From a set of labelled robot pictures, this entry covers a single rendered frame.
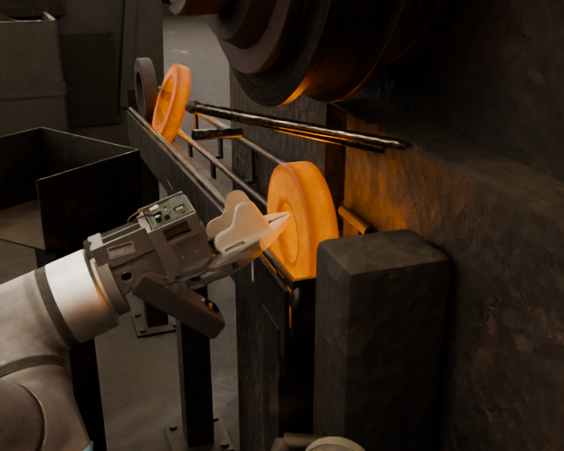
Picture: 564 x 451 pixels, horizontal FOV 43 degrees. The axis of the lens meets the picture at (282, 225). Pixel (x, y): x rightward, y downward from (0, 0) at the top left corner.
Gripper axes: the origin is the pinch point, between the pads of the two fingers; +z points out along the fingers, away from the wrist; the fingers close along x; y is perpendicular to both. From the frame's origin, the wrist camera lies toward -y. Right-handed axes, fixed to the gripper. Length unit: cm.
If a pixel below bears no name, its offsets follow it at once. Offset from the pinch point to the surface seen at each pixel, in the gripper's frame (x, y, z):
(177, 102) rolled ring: 84, -5, 3
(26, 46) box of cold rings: 241, -3, -29
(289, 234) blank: 3.2, -3.1, 1.1
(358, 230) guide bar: -5.4, -1.6, 6.7
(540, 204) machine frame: -30.7, 8.9, 12.2
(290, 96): -6.9, 15.7, 3.5
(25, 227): 48, -5, -32
